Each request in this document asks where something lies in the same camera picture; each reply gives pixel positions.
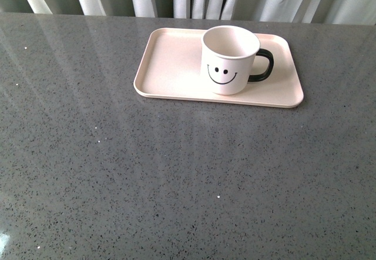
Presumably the white smiley mug black handle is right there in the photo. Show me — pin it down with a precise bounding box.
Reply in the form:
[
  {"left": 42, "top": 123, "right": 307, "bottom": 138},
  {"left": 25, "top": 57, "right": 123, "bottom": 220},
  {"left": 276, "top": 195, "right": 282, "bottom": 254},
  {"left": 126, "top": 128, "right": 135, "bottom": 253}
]
[{"left": 201, "top": 25, "right": 274, "bottom": 95}]

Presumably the cream rectangular tray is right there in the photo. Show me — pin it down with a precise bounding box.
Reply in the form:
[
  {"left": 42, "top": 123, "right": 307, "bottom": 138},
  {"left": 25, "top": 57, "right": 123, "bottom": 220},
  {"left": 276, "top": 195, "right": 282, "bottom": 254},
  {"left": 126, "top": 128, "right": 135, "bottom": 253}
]
[{"left": 134, "top": 28, "right": 304, "bottom": 108}]

